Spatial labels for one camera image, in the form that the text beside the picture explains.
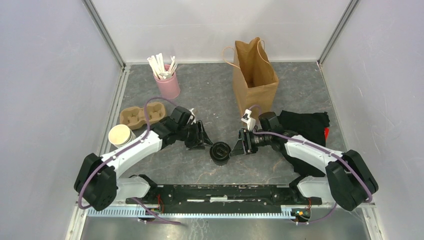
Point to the stack of paper cups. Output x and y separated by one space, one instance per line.
120 135

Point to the black paper coffee cup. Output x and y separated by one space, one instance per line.
220 162

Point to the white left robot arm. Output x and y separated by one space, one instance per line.
98 182

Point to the brown cardboard cup carrier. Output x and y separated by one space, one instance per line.
134 117

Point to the aluminium slotted cable duct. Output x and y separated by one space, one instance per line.
201 200

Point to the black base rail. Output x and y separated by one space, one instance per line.
226 198

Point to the red small object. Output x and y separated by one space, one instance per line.
326 133

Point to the pink straw holder cup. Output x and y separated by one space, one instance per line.
169 88

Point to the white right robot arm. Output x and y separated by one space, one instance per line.
341 177

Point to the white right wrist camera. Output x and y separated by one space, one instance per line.
248 120

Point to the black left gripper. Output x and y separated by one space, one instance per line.
200 139

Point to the brown paper bag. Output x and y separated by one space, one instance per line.
254 80

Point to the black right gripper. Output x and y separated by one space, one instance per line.
244 146

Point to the black plastic cup lid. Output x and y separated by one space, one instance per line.
220 150

